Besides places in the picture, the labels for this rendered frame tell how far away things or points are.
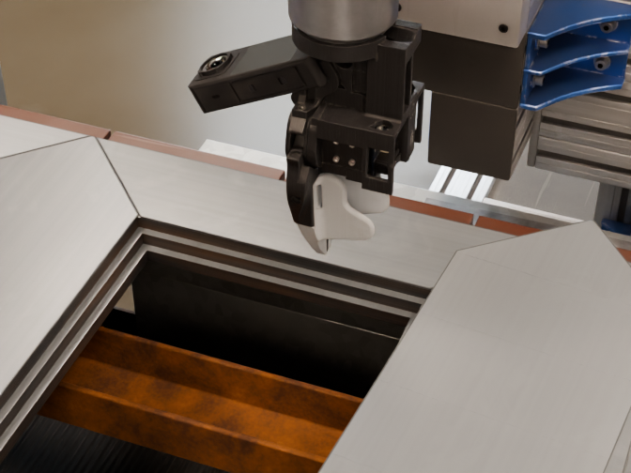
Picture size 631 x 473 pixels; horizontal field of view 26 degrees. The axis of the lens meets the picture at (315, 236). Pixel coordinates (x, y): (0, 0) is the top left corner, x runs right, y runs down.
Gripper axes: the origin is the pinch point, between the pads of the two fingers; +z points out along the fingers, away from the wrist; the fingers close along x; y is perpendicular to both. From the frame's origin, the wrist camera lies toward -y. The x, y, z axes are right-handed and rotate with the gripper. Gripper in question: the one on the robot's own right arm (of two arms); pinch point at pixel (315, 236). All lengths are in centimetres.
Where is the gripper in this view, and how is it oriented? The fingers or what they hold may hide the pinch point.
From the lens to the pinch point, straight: 106.8
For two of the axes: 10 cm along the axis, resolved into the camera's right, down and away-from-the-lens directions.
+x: 3.5, -6.0, 7.2
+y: 9.3, 2.3, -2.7
